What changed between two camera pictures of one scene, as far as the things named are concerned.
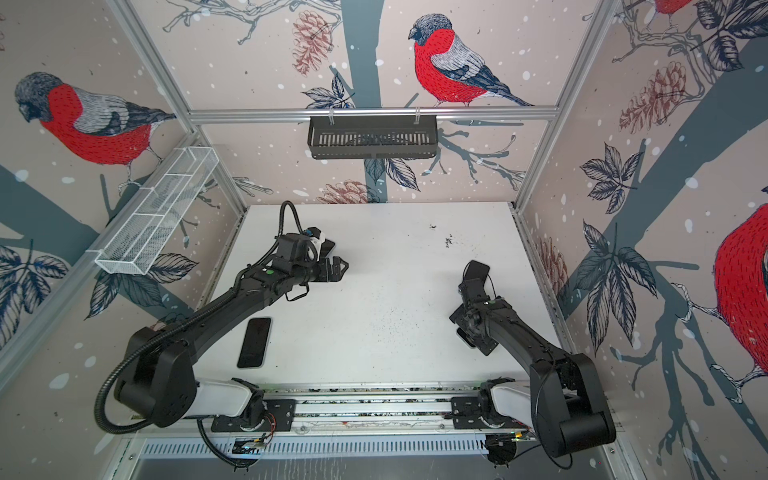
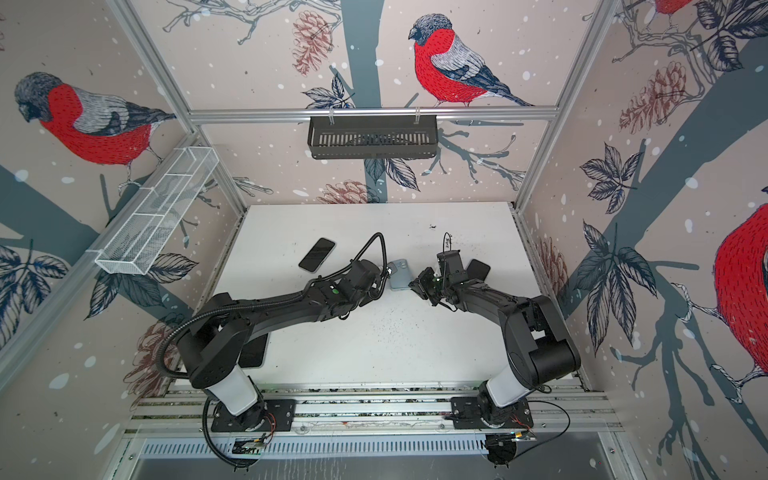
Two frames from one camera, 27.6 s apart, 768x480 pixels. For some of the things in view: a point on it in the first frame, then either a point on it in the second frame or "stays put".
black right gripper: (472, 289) to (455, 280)
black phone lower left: (254, 343) stays put
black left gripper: (337, 271) to (372, 295)
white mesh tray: (154, 213) stays put
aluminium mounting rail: (377, 408) stays put
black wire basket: (373, 136) stays put
